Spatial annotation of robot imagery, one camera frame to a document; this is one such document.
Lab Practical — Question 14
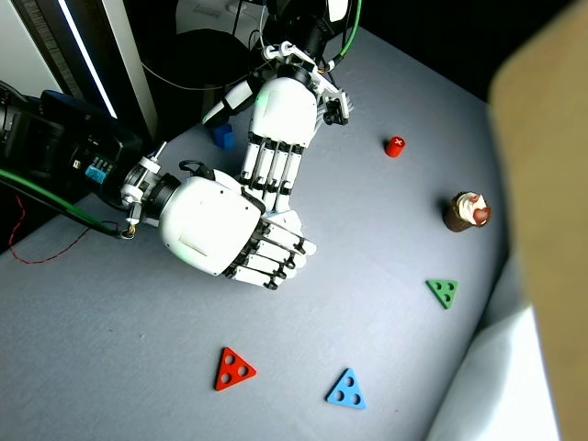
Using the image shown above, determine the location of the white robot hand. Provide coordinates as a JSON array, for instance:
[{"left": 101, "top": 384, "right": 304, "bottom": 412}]
[
  {"left": 201, "top": 75, "right": 321, "bottom": 207},
  {"left": 158, "top": 159, "right": 318, "bottom": 291}
]

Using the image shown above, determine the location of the red cylinder block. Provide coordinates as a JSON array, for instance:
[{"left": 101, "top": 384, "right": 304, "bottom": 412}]
[{"left": 384, "top": 135, "right": 407, "bottom": 159}]

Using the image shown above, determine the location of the grey table cloth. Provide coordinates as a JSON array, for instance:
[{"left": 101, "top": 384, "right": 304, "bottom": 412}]
[{"left": 0, "top": 25, "right": 520, "bottom": 441}]

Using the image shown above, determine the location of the red triangle block with holes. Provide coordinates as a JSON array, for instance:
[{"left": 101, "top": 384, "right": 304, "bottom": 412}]
[{"left": 213, "top": 346, "right": 257, "bottom": 392}]

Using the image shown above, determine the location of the toy cupcake with cream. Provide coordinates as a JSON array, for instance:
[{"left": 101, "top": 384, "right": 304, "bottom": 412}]
[{"left": 442, "top": 190, "right": 492, "bottom": 233}]

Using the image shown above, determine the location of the blue triangle block with holes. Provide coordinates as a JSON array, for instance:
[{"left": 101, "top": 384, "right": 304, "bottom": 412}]
[{"left": 325, "top": 367, "right": 368, "bottom": 411}]

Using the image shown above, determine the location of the green triangle block with holes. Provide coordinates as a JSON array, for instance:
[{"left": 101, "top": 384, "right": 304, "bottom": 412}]
[{"left": 424, "top": 278, "right": 459, "bottom": 311}]

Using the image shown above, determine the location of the tan board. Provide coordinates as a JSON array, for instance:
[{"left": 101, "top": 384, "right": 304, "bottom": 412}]
[{"left": 486, "top": 0, "right": 588, "bottom": 441}]

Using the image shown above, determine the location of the white backdrop sheet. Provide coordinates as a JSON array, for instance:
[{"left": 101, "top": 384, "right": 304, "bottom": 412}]
[{"left": 426, "top": 254, "right": 564, "bottom": 441}]

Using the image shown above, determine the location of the green cable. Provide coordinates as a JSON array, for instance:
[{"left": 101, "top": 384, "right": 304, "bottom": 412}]
[
  {"left": 321, "top": 0, "right": 364, "bottom": 71},
  {"left": 0, "top": 167, "right": 137, "bottom": 240}
]

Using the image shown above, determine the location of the white upright post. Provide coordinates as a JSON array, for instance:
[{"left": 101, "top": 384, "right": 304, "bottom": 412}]
[{"left": 98, "top": 0, "right": 160, "bottom": 139}]

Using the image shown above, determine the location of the thin red wire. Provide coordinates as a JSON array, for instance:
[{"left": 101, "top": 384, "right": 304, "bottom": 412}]
[{"left": 7, "top": 192, "right": 92, "bottom": 266}]

